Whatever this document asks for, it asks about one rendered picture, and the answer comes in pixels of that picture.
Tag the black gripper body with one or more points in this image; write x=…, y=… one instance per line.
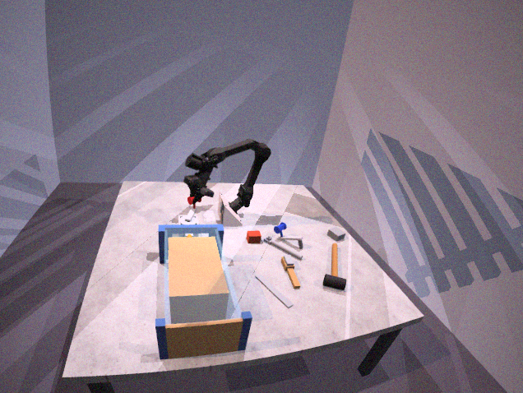
x=203, y=187

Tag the grey flat bar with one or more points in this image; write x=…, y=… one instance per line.
x=275, y=292

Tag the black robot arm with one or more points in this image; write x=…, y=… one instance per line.
x=218, y=154

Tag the black mallet with wooden handle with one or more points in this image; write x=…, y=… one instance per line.
x=333, y=280

